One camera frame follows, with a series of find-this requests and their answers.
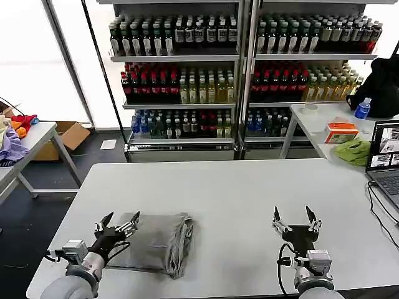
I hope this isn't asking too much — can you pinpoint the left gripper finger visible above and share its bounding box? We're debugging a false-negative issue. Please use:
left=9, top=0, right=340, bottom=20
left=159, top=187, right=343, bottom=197
left=94, top=212, right=115, bottom=233
left=114, top=211, right=141, bottom=239

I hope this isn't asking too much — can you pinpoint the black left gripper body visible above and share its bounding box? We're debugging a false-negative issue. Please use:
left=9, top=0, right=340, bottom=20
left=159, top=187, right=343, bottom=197
left=88, top=225, right=131, bottom=260

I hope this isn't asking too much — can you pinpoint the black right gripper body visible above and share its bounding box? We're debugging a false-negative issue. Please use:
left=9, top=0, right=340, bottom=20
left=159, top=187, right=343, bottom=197
left=281, top=224, right=319, bottom=252

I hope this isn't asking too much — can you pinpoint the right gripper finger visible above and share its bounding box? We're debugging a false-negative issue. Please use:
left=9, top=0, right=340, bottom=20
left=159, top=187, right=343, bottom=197
left=305, top=205, right=323, bottom=234
left=271, top=206, right=293, bottom=241

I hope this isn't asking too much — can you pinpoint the grey printed t-shirt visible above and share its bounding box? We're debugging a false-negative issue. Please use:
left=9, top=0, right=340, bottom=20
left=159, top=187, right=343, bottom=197
left=105, top=212, right=195, bottom=280

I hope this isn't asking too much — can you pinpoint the green cloth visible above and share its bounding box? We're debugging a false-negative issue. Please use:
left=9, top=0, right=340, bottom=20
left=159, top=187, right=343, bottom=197
left=334, top=137, right=372, bottom=167

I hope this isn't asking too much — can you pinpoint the orange tissue box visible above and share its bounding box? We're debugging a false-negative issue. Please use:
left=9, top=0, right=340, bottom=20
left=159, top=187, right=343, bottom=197
left=324, top=121, right=360, bottom=145

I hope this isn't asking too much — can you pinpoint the grey laptop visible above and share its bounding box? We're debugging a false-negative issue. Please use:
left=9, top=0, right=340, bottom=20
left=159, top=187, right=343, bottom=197
left=365, top=120, right=399, bottom=210

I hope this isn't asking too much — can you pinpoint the open cardboard box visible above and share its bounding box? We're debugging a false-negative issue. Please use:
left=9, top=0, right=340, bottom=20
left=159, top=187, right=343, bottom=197
left=32, top=120, right=92, bottom=161

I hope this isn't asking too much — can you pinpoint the grey side table with clothes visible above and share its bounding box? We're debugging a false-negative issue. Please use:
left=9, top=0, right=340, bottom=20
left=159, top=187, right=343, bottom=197
left=0, top=121, right=82, bottom=200

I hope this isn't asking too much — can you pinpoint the purple cloth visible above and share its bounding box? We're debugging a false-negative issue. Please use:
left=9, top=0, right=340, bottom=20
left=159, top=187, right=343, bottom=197
left=0, top=126, right=30, bottom=163

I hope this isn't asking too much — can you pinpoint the blue water bottle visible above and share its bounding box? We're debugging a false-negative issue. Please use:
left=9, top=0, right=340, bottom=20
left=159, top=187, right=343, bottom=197
left=354, top=97, right=373, bottom=120

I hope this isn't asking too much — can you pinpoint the orange cloth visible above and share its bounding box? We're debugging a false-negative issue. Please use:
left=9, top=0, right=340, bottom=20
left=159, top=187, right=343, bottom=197
left=12, top=120, right=29, bottom=138

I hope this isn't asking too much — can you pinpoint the red cloth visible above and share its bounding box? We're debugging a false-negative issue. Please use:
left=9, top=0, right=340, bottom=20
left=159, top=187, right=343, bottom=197
left=11, top=114, right=39, bottom=131

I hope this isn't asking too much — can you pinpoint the cream cloth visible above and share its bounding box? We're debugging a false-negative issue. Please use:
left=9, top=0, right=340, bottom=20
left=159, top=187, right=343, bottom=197
left=0, top=114, right=13, bottom=136

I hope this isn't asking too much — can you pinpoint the shelf of bottles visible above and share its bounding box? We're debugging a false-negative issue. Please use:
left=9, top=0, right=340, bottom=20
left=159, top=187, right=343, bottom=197
left=96, top=0, right=247, bottom=163
left=242, top=0, right=384, bottom=160

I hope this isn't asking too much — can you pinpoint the black slanted pole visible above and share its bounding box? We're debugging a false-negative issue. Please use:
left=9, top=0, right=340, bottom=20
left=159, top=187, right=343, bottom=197
left=80, top=0, right=129, bottom=163

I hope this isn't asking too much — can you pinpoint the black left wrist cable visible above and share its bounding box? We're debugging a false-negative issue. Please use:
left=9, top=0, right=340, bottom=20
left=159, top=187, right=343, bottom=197
left=104, top=240, right=132, bottom=266

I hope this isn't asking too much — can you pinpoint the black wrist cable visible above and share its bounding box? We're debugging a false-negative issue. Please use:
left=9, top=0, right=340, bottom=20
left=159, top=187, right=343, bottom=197
left=276, top=242, right=300, bottom=297
left=104, top=240, right=132, bottom=266

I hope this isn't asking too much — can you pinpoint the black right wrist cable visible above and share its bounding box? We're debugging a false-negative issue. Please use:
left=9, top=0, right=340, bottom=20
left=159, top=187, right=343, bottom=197
left=276, top=242, right=300, bottom=297

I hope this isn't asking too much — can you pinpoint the black laptop cable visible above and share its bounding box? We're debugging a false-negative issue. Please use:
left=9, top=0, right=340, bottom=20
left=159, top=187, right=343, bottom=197
left=369, top=183, right=399, bottom=247
left=367, top=181, right=399, bottom=225

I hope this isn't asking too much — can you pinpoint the grey window frame post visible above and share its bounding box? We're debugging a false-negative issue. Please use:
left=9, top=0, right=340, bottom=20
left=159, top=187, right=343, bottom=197
left=41, top=0, right=95, bottom=126

